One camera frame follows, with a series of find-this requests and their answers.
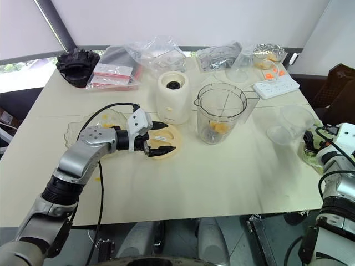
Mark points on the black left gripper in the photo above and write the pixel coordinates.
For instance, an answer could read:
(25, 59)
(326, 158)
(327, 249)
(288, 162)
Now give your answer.
(140, 145)

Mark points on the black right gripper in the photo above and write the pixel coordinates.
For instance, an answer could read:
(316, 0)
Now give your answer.
(310, 142)

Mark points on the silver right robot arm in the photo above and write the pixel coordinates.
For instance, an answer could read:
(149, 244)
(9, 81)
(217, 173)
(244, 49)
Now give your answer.
(338, 191)

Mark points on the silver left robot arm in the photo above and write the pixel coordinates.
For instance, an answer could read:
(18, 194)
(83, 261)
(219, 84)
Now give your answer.
(91, 141)

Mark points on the cream round blender lid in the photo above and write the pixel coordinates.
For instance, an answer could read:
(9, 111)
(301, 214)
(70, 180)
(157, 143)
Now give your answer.
(166, 138)

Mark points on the cream blender base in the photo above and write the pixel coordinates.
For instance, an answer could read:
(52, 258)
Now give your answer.
(173, 105)

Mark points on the clear blender jar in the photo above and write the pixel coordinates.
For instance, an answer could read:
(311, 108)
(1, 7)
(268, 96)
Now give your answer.
(210, 116)

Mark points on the orange segments pile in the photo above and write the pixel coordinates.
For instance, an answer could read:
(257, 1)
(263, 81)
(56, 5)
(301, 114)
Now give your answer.
(220, 128)

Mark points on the pale green plate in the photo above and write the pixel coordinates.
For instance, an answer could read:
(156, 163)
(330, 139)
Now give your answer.
(308, 159)

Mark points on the dark brown crate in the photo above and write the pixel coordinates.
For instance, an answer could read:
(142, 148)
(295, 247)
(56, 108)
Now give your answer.
(338, 88)

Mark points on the white power strip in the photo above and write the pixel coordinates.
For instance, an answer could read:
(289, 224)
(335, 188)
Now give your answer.
(276, 88)

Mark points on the bag with red white packets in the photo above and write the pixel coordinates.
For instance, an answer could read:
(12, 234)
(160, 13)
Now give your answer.
(113, 70)

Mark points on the clear empty plastic bag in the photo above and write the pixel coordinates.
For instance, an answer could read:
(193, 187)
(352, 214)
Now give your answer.
(158, 54)

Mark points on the small white device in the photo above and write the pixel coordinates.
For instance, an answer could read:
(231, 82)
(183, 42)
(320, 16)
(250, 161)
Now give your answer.
(294, 58)

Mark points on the clear shallow plastic bowl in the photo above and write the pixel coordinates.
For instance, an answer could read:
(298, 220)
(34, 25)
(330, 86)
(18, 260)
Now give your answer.
(235, 75)

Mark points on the clear bag with snacks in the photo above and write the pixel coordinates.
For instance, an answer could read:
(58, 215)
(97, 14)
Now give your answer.
(269, 51)

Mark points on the small clear plastic bag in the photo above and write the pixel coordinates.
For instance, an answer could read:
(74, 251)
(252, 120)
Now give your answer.
(246, 58)

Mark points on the grey rounded shape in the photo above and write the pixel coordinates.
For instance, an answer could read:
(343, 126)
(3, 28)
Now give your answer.
(138, 241)
(212, 241)

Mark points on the black crumpled plastic object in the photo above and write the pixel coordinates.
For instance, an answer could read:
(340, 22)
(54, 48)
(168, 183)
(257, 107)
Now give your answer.
(77, 66)

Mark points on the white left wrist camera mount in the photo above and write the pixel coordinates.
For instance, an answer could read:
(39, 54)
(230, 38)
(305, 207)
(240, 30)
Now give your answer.
(137, 122)

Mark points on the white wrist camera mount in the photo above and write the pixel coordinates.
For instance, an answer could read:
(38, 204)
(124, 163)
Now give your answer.
(345, 133)
(137, 122)

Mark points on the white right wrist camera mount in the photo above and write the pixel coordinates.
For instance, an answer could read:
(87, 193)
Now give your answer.
(345, 133)

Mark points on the metal frame bracket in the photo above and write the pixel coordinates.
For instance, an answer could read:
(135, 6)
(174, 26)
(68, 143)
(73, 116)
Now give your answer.
(259, 235)

